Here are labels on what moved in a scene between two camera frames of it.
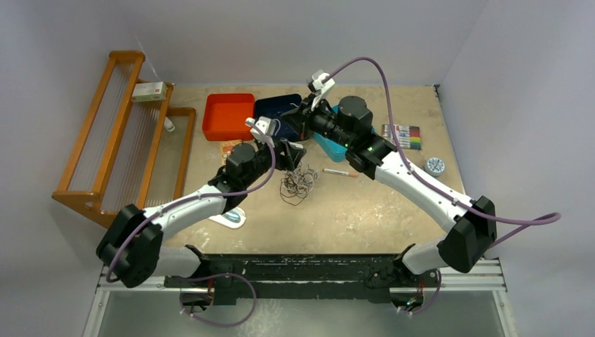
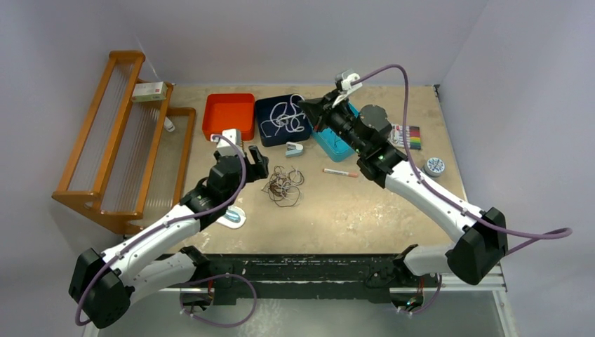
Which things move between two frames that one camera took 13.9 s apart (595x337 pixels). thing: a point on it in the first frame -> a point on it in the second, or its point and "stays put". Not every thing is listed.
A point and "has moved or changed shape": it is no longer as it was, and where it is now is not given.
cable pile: x=296 y=184 has moved or changed shape
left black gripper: x=290 y=157 -> x=257 y=170
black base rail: x=301 y=279 stays put
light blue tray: x=335 y=151 stays put
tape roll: x=434 y=166 stays put
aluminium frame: x=474 y=305 stays put
